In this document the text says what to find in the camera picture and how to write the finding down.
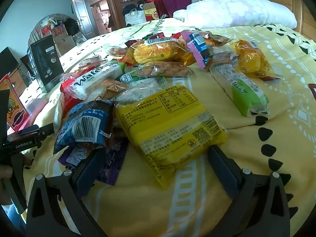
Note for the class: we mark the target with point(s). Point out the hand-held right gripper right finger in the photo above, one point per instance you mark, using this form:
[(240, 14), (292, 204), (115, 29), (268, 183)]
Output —
[(222, 170)]

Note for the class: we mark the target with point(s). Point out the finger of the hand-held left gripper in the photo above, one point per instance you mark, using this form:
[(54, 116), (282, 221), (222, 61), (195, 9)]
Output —
[(45, 130), (22, 131)]

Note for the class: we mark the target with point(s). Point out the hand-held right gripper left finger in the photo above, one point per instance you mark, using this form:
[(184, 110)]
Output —
[(86, 172)]

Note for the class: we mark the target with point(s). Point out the large yellow snack packet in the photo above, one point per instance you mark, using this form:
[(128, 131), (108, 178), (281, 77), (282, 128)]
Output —
[(170, 133)]

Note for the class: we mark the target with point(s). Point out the person's left hand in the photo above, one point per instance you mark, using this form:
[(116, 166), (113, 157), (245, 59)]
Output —
[(6, 171)]

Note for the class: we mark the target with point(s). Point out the pink flat box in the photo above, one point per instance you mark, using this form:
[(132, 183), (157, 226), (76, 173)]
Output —
[(35, 109)]

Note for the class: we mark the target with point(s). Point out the red gift box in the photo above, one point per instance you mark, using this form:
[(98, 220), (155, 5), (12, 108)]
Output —
[(14, 103)]

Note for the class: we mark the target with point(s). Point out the purple snack packet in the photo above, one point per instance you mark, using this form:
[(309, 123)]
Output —
[(113, 163)]

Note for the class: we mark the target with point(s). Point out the yellow patterned bed sheet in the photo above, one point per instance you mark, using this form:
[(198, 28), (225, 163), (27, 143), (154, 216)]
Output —
[(246, 140)]

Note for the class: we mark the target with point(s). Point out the red snack packet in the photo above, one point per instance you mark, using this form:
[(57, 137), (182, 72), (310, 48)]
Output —
[(68, 96)]

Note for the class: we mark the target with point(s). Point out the wooden dresser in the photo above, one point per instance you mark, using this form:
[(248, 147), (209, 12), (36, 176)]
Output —
[(17, 81)]

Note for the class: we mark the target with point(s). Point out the black cardboard box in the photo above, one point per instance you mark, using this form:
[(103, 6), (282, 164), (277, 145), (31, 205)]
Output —
[(45, 64)]

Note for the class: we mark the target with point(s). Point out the white green wafer packet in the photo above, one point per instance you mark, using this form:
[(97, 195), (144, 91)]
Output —
[(96, 79), (237, 91)]

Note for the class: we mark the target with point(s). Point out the black television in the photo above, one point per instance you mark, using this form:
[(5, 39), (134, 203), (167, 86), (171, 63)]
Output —
[(8, 60)]

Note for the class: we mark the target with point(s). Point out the gold brown small wrapper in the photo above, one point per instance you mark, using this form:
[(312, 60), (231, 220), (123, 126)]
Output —
[(112, 88)]

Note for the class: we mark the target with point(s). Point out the small red white packet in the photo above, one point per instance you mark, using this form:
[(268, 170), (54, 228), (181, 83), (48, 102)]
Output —
[(91, 61)]

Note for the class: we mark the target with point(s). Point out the stack of cardboard boxes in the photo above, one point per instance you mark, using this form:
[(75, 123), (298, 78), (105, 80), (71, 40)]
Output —
[(63, 40)]

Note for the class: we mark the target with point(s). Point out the green snack packet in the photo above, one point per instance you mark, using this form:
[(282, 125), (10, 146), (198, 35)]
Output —
[(128, 77)]

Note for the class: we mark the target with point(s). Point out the white speckled snack packet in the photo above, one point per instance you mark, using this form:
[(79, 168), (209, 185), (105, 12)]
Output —
[(143, 91)]

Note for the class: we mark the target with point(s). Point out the black bag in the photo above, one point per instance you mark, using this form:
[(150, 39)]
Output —
[(71, 27)]

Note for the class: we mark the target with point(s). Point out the round pale board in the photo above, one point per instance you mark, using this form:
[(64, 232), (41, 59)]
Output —
[(44, 23)]

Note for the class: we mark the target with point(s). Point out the clear round cookie packet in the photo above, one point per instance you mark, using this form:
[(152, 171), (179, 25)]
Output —
[(118, 51)]

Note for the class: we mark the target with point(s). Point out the brown small snack packet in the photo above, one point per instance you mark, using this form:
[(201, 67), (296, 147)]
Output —
[(218, 39), (222, 59)]

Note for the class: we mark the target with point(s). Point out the orange yellow snack packet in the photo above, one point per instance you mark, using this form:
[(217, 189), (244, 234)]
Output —
[(251, 61)]

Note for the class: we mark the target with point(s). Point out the clear brown biscuit packet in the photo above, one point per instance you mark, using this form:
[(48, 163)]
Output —
[(165, 70)]

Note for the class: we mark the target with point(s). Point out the dark red packet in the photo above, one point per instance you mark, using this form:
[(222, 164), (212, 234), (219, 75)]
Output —
[(313, 90)]

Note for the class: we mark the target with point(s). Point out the tall cardboard box stack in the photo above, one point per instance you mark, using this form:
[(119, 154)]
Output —
[(100, 19)]

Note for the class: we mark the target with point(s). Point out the blue pink snack packet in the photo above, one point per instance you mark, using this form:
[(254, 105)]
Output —
[(198, 47)]

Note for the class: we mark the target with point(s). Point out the wooden door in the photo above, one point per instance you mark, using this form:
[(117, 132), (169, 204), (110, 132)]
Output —
[(80, 7)]

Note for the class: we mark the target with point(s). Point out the white tote bag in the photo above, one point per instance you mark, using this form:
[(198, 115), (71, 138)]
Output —
[(135, 17)]

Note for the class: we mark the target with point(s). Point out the red gold box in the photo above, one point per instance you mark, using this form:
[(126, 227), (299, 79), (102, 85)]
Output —
[(152, 13)]

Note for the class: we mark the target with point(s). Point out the white floral pillow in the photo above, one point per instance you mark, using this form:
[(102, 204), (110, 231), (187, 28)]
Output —
[(234, 11)]

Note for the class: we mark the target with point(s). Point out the wooden headboard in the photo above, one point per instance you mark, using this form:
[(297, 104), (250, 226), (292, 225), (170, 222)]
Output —
[(303, 12)]

